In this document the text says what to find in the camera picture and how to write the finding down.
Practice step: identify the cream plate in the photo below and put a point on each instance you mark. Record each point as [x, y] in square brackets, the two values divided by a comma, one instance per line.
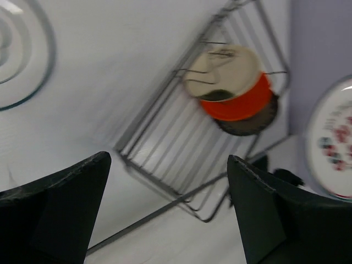
[223, 73]

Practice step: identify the grey wire dish rack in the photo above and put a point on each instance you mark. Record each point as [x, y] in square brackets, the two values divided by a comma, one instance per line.
[173, 155]

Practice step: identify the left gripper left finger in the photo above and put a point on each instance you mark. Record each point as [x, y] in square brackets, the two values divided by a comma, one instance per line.
[50, 220]

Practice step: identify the white floral plate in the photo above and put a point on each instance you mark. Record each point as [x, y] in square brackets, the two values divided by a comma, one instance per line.
[327, 141]

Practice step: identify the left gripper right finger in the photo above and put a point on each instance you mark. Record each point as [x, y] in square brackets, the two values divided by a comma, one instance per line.
[282, 223]

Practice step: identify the white orange patterned plate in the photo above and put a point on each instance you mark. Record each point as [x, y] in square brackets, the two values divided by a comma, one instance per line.
[28, 51]

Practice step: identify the teal green plate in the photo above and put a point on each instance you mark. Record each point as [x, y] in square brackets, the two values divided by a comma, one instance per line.
[253, 125]

